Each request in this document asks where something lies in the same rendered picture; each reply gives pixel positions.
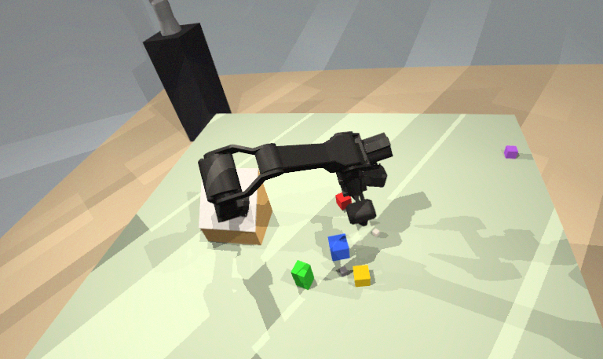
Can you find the small purple block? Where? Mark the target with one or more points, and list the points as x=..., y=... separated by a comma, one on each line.
x=511, y=152

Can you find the blue block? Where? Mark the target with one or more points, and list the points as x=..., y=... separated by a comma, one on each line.
x=339, y=247

